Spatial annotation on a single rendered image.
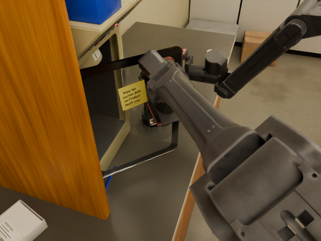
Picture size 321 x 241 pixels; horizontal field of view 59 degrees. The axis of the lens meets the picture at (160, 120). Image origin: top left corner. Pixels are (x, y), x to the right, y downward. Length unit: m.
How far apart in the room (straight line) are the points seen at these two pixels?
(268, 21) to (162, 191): 3.10
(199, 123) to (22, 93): 0.44
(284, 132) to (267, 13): 3.53
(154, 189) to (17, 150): 0.43
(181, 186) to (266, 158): 0.75
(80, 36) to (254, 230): 0.48
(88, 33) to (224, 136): 0.38
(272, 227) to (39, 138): 0.62
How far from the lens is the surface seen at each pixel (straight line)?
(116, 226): 0.91
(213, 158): 0.28
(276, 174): 0.24
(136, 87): 0.77
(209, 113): 0.34
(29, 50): 0.58
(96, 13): 0.59
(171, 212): 0.93
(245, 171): 0.25
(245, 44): 3.52
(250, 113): 2.85
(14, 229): 0.95
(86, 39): 0.60
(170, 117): 0.72
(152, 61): 0.65
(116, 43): 0.97
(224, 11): 3.81
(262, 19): 3.81
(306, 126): 2.89
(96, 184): 0.78
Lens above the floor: 1.74
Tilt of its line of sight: 41 degrees down
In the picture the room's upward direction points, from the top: straight up
